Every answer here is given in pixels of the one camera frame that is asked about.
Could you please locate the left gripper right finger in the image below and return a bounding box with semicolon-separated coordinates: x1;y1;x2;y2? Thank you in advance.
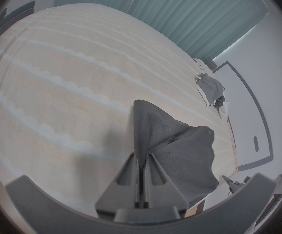
141;153;189;213

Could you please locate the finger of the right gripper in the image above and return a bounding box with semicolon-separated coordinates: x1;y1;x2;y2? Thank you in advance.
222;175;235;188

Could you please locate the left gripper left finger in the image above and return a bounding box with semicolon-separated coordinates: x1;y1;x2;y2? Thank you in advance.
95;153;140;214

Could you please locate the black T-shirt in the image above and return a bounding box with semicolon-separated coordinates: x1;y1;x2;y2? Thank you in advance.
132;99;220;208

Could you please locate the pile of clothes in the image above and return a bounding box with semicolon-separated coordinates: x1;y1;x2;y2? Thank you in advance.
195;73;230;118

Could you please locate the bed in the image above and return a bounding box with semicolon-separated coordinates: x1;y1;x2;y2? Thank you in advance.
0;3;273;216

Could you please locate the white printed pillow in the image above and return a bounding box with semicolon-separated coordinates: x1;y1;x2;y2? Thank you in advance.
192;58;216;78

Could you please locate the grey bedside table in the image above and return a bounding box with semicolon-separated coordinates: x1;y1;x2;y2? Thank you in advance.
203;57;217;69

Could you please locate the black chest of drawers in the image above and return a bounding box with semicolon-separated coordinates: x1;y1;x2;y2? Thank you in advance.
0;0;35;46

